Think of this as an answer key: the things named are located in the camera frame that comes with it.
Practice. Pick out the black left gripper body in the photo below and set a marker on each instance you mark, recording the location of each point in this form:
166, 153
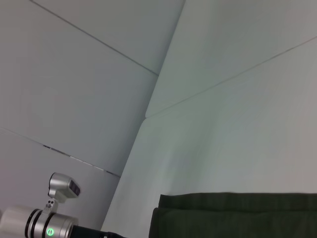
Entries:
94, 232

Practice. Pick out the dark green printed t-shirt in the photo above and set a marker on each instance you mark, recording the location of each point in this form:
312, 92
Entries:
235, 218

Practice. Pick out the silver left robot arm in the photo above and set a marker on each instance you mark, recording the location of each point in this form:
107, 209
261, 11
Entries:
37, 223

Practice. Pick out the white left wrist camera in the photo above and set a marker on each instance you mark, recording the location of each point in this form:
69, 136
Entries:
63, 188

